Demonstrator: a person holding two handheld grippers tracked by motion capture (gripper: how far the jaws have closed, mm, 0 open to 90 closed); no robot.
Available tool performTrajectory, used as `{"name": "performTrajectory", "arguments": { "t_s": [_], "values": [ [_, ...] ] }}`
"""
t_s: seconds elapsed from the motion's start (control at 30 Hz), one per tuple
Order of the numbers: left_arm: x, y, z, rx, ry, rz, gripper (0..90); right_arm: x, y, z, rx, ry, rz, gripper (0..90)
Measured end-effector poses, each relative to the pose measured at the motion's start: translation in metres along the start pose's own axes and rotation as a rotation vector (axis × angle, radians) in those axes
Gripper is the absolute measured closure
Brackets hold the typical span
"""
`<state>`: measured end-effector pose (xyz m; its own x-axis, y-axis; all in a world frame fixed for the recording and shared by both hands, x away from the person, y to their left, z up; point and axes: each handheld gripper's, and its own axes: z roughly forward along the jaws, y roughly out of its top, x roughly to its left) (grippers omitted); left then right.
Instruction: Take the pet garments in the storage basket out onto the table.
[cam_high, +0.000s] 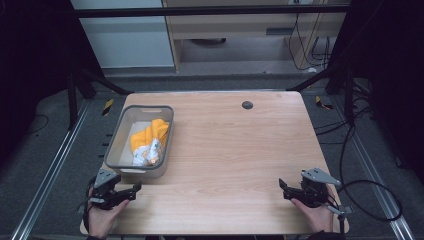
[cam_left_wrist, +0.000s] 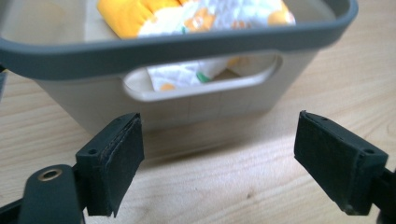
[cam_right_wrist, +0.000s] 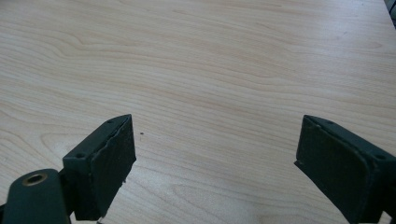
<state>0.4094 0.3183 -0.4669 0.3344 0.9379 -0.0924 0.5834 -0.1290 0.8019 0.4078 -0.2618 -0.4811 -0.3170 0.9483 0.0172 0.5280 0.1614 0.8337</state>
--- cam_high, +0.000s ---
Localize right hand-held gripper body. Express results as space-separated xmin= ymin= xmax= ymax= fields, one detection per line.
xmin=299 ymin=167 xmax=343 ymax=208

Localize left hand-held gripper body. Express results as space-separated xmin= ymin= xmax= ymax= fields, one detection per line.
xmin=87 ymin=167 xmax=125 ymax=211

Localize grey plastic basket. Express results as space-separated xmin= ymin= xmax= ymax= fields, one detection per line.
xmin=103 ymin=104 xmax=175 ymax=179

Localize yellow and white garment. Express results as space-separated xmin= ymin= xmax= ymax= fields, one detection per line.
xmin=129 ymin=118 xmax=171 ymax=167

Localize person's right hand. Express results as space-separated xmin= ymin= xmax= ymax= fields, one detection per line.
xmin=290 ymin=191 xmax=335 ymax=234

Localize person's left hand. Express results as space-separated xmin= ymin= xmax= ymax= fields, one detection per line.
xmin=86 ymin=187 xmax=131 ymax=240

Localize yellow and black tape strip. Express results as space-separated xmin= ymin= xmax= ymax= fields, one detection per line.
xmin=314 ymin=95 xmax=335 ymax=111
xmin=101 ymin=98 xmax=115 ymax=117

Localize black metal stand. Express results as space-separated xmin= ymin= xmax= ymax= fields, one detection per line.
xmin=65 ymin=64 xmax=135 ymax=132
xmin=285 ymin=61 xmax=357 ymax=128

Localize black curtain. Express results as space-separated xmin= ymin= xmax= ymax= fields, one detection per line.
xmin=324 ymin=0 xmax=424 ymax=184
xmin=0 ymin=0 xmax=106 ymax=168

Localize white cabinet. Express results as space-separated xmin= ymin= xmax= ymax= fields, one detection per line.
xmin=69 ymin=0 xmax=176 ymax=70

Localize black horizontal bar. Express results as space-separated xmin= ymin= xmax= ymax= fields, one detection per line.
xmin=70 ymin=3 xmax=352 ymax=19

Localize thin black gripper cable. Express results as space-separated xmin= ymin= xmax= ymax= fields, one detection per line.
xmin=81 ymin=178 xmax=96 ymax=236

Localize aluminium floor rail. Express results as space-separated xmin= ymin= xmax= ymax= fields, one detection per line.
xmin=9 ymin=99 xmax=92 ymax=240
xmin=331 ymin=94 xmax=416 ymax=240

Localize black floor cables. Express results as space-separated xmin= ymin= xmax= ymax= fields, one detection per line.
xmin=313 ymin=84 xmax=379 ymax=146

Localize thick black looped cable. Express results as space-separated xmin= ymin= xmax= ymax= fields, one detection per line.
xmin=335 ymin=122 xmax=404 ymax=223

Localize thin black floor cable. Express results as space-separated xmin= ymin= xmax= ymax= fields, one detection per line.
xmin=26 ymin=113 xmax=50 ymax=136

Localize black hanging cables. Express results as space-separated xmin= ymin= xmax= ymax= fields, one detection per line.
xmin=287 ymin=0 xmax=333 ymax=72

